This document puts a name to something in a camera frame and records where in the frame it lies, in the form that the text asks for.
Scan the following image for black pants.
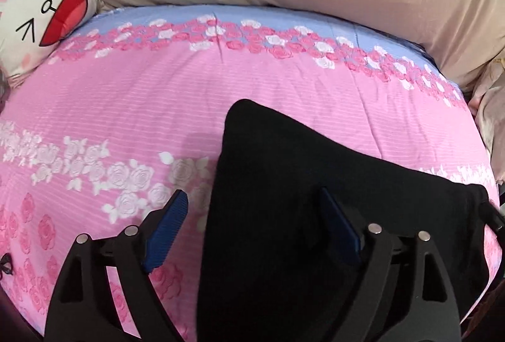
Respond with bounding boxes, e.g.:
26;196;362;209
196;98;498;342

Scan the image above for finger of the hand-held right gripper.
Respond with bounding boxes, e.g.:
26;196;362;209
479;200;505;236

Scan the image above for pale floral fleece blanket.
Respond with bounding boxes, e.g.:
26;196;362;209
467;58;505;185

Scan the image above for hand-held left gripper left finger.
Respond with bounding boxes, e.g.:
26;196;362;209
44;190;189;342

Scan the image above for pink rose print bedsheet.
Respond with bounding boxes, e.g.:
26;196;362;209
0;4;503;342

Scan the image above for small black bow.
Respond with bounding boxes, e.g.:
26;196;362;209
0;253;14;280

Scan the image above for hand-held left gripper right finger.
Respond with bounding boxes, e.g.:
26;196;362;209
319;186;461;342

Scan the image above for cartoon face pillow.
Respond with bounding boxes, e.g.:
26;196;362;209
0;0;105;84

